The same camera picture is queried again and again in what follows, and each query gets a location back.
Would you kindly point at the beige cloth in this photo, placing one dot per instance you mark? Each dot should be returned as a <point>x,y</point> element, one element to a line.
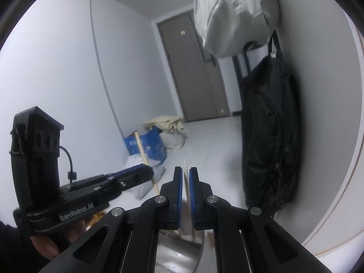
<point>167,125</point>

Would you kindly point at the white panel with wooden trim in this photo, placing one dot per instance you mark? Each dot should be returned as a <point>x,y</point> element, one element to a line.
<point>352,153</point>

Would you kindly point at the grey utensil holder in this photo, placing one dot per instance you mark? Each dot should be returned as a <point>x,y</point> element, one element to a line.
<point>176,257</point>

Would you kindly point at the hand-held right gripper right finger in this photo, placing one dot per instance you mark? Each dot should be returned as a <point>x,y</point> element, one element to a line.
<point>192,196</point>

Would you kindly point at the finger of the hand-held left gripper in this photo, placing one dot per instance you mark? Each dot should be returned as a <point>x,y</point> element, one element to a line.
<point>136,175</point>

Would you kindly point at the person's left forearm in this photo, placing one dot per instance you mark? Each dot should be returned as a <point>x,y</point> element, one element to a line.
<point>17,250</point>

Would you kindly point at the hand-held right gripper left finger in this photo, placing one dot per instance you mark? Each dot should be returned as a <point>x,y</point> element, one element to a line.
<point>178,196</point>

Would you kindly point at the blue cardboard box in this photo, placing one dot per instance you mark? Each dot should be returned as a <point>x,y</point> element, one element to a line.
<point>153,146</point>

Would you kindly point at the person's left hand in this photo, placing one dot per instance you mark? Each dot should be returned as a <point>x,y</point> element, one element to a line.
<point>57,244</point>

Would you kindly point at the long wooden stick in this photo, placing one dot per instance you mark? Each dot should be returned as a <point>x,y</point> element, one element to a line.
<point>145,159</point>

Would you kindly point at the black hanging bag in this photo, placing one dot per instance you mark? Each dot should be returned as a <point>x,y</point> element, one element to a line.
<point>270,136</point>

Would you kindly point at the light grey hanging jacket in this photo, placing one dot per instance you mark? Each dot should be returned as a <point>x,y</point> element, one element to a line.
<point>233,14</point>

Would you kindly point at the grey-brown door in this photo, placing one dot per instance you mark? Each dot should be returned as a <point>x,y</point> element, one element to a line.
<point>193,76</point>

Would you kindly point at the white plastic bag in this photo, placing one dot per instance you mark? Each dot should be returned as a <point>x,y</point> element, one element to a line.
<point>136,165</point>

